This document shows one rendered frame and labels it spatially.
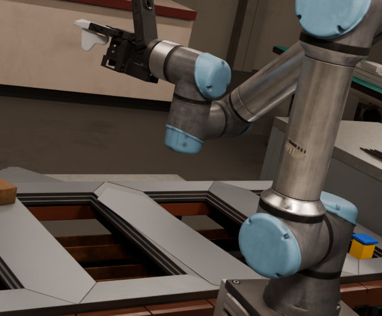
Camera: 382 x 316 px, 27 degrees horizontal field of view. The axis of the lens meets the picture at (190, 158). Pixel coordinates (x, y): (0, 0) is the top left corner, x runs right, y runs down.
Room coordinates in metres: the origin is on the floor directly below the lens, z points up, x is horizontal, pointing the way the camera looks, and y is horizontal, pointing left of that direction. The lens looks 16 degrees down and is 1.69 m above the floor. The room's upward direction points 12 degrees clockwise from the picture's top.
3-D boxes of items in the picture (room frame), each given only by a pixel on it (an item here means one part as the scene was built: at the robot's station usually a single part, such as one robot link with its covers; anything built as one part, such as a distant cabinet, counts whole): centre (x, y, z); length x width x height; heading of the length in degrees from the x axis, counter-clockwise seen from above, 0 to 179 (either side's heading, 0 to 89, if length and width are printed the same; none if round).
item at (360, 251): (2.33, -0.59, 0.78); 0.05 x 0.05 x 0.19; 36
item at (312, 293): (1.42, -0.27, 1.09); 0.15 x 0.15 x 0.10
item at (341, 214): (1.41, -0.27, 1.20); 0.13 x 0.12 x 0.14; 144
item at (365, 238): (2.33, -0.59, 0.88); 0.06 x 0.06 x 0.02; 36
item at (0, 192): (2.10, 0.53, 0.87); 0.12 x 0.06 x 0.05; 54
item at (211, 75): (1.46, 0.02, 1.43); 0.11 x 0.08 x 0.09; 54
